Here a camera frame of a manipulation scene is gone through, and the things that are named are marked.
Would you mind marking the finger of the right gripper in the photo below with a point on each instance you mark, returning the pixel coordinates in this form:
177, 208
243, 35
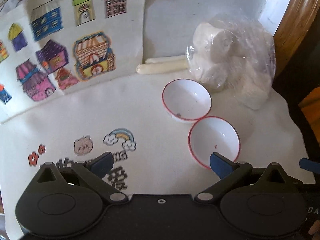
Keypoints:
308, 165

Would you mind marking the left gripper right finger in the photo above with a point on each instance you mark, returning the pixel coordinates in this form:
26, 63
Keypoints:
231, 176

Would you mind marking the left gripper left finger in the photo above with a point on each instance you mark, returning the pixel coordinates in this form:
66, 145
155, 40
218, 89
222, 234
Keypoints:
91, 174

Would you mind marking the white red-rimmed bowl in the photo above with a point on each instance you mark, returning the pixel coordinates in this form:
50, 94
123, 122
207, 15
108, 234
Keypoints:
213, 134

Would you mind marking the white bowl with speck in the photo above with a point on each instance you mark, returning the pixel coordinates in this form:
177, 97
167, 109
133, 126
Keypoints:
186, 100

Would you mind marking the front white wrapped stick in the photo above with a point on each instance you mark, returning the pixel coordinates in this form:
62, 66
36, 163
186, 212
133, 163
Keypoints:
161, 68

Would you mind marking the white wrapped stick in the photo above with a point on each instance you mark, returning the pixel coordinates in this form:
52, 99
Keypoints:
164, 59
161, 68

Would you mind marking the plastic bag of buns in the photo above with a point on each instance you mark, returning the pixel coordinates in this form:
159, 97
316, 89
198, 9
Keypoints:
234, 52

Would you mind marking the rear white wrapped stick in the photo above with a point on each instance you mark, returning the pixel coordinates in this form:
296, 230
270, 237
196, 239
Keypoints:
164, 59

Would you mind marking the colourful houses drawing paper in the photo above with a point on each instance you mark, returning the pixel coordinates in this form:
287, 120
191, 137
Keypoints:
50, 48

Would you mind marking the wooden chair frame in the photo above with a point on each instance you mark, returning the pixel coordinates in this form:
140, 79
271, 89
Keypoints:
295, 24

